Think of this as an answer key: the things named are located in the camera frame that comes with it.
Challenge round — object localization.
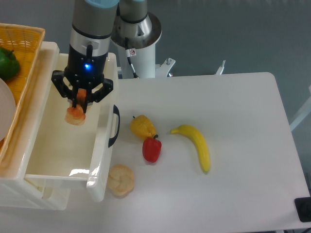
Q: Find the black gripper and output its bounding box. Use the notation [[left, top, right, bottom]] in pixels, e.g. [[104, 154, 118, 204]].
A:
[[51, 45, 114, 113]]

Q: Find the square toasted bread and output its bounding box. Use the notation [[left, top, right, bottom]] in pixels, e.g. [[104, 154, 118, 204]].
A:
[[65, 89, 86, 126]]

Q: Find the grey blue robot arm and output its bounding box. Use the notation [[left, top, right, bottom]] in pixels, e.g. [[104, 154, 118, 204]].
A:
[[52, 0, 147, 113]]

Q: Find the upper white drawer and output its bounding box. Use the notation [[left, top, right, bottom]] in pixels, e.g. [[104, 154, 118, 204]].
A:
[[25, 53, 119, 202]]

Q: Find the round bread roll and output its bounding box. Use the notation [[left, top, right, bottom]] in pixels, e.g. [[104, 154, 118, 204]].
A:
[[107, 164, 135, 197]]

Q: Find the white drawer cabinet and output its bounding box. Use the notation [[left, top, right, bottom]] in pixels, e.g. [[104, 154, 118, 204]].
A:
[[0, 42, 70, 210]]

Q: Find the yellow bell pepper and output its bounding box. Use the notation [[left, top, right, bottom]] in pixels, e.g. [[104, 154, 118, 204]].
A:
[[130, 115, 156, 140]]

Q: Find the white round plate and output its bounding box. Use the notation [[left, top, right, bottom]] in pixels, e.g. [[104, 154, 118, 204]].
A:
[[0, 79, 16, 140]]

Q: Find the green bell pepper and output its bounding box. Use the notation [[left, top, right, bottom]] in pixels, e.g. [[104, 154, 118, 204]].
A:
[[0, 47, 20, 81]]

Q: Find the yellow woven basket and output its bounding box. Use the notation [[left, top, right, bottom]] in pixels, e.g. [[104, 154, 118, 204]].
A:
[[0, 23, 45, 160]]

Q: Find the red bell pepper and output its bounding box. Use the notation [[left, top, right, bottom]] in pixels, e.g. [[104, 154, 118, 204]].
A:
[[142, 134, 162, 163]]

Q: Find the yellow banana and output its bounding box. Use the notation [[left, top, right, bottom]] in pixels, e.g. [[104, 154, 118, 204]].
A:
[[170, 124, 210, 173]]

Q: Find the black device at table edge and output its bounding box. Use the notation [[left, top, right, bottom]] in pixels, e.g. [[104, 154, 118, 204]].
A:
[[294, 197, 311, 222]]

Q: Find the black drawer handle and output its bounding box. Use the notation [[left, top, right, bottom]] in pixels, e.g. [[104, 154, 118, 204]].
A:
[[108, 105, 121, 148]]

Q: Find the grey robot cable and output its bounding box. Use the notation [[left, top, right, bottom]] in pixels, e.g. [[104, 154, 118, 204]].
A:
[[124, 37, 139, 79]]

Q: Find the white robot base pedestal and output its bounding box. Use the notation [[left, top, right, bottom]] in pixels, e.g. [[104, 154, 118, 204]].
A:
[[111, 13, 175, 79]]

